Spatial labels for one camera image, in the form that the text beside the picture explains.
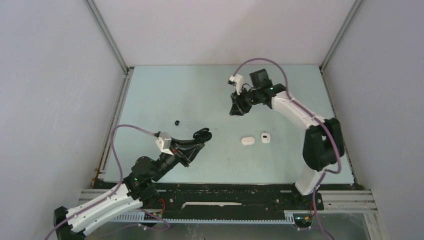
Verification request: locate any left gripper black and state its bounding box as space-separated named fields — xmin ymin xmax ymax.
xmin=151 ymin=136 xmax=205 ymax=182

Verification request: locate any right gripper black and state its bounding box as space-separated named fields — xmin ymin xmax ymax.
xmin=229 ymin=86 xmax=260 ymax=117

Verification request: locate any black charging case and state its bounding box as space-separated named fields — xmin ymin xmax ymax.
xmin=192 ymin=127 xmax=213 ymax=143

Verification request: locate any white charging case with dot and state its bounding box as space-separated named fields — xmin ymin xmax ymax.
xmin=260 ymin=132 xmax=271 ymax=144

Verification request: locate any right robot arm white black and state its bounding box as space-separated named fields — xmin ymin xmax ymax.
xmin=228 ymin=69 xmax=345 ymax=209

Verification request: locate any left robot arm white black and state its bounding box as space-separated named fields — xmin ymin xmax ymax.
xmin=53 ymin=128 xmax=212 ymax=240

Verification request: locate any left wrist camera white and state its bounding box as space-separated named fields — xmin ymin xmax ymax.
xmin=155 ymin=131 xmax=174 ymax=156

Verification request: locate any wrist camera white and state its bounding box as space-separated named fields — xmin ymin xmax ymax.
xmin=155 ymin=131 xmax=174 ymax=156
xmin=227 ymin=74 xmax=245 ymax=95

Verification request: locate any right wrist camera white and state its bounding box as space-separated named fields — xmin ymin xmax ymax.
xmin=227 ymin=74 xmax=245 ymax=95

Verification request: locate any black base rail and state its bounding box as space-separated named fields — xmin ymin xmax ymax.
xmin=143 ymin=183 xmax=324 ymax=220

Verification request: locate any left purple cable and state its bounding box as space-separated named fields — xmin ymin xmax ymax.
xmin=43 ymin=124 xmax=158 ymax=240

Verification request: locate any purple cable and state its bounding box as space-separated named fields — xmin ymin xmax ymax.
xmin=231 ymin=57 xmax=344 ymax=240
xmin=43 ymin=124 xmax=158 ymax=240

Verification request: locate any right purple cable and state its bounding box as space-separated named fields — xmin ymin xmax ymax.
xmin=231 ymin=57 xmax=344 ymax=240

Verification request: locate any left aluminium frame post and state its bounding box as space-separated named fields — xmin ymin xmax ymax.
xmin=83 ymin=0 xmax=129 ymax=75

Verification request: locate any aluminium frame post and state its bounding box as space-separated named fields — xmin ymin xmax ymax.
xmin=83 ymin=0 xmax=129 ymax=75
xmin=319 ymin=0 xmax=365 ymax=74

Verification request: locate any white slotted cable duct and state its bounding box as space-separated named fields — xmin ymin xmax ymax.
xmin=110 ymin=211 xmax=295 ymax=225

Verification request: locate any right aluminium frame post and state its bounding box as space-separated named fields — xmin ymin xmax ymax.
xmin=319 ymin=0 xmax=365 ymax=74

